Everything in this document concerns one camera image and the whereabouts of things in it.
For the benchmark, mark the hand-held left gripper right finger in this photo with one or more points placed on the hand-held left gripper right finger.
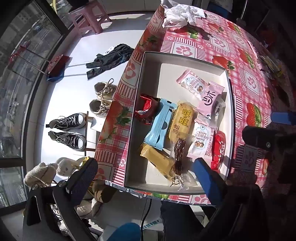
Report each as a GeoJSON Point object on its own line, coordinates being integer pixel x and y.
{"type": "Point", "coordinates": [208, 180]}

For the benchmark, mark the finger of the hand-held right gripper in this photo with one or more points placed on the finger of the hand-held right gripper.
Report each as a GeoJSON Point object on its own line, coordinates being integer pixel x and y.
{"type": "Point", "coordinates": [259, 138]}
{"type": "Point", "coordinates": [283, 117]}

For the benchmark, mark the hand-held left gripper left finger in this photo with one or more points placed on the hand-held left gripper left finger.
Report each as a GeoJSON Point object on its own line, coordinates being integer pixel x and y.
{"type": "Point", "coordinates": [83, 178]}

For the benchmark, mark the long red snack packet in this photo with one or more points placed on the long red snack packet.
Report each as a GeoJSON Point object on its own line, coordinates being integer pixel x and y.
{"type": "Point", "coordinates": [217, 148]}

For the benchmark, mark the clear packet with brown date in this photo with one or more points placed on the clear packet with brown date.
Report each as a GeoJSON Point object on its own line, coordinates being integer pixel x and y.
{"type": "Point", "coordinates": [179, 155]}

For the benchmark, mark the pink white cookie packet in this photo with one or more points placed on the pink white cookie packet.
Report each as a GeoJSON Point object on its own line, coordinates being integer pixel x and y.
{"type": "Point", "coordinates": [190, 82]}
{"type": "Point", "coordinates": [201, 139]}

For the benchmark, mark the mustard yellow snack packet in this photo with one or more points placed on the mustard yellow snack packet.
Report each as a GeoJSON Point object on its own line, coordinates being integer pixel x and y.
{"type": "Point", "coordinates": [157, 160]}

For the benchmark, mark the plain pink snack packet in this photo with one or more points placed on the plain pink snack packet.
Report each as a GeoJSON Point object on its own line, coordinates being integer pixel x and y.
{"type": "Point", "coordinates": [209, 99]}

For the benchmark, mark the yellow printed snack packet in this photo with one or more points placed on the yellow printed snack packet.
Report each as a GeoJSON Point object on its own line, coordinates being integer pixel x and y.
{"type": "Point", "coordinates": [182, 120]}

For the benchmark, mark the light blue snack packet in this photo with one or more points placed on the light blue snack packet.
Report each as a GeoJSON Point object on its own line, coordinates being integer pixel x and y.
{"type": "Point", "coordinates": [159, 126]}

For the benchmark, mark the red foil snack packet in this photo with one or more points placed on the red foil snack packet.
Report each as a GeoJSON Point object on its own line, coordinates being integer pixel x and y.
{"type": "Point", "coordinates": [148, 107]}

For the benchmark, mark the white cardboard box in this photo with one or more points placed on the white cardboard box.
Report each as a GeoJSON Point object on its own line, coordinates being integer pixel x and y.
{"type": "Point", "coordinates": [166, 69]}

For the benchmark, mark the white plush rabbit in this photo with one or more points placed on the white plush rabbit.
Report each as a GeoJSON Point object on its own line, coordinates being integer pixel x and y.
{"type": "Point", "coordinates": [67, 165]}

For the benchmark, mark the beige plush bear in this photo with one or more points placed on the beige plush bear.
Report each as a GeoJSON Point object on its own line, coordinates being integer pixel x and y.
{"type": "Point", "coordinates": [39, 175]}

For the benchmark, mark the yellow green packet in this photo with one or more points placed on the yellow green packet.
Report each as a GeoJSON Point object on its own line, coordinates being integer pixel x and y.
{"type": "Point", "coordinates": [271, 63]}

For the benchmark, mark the blue round object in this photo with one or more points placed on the blue round object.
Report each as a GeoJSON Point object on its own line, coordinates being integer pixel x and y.
{"type": "Point", "coordinates": [124, 233]}

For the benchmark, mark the beige sneaker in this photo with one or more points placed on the beige sneaker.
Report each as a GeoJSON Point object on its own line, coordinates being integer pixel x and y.
{"type": "Point", "coordinates": [99, 107]}
{"type": "Point", "coordinates": [106, 89]}

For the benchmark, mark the white power strip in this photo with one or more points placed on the white power strip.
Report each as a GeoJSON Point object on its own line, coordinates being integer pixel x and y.
{"type": "Point", "coordinates": [150, 224]}

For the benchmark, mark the red dustpan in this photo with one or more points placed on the red dustpan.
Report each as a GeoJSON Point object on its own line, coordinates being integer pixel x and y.
{"type": "Point", "coordinates": [57, 67]}

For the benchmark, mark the pink checkered strawberry tablecloth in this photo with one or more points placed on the pink checkered strawberry tablecloth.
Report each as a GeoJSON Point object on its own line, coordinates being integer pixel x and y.
{"type": "Point", "coordinates": [185, 49]}

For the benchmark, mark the dark clothing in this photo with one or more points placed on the dark clothing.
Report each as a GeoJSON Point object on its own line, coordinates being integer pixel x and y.
{"type": "Point", "coordinates": [111, 58]}

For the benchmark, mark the crumpled white plastic bag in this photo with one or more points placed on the crumpled white plastic bag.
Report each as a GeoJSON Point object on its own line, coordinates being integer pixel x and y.
{"type": "Point", "coordinates": [178, 14]}

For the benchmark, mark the pink plastic stool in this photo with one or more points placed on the pink plastic stool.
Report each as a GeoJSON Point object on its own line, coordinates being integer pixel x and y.
{"type": "Point", "coordinates": [81, 14]}

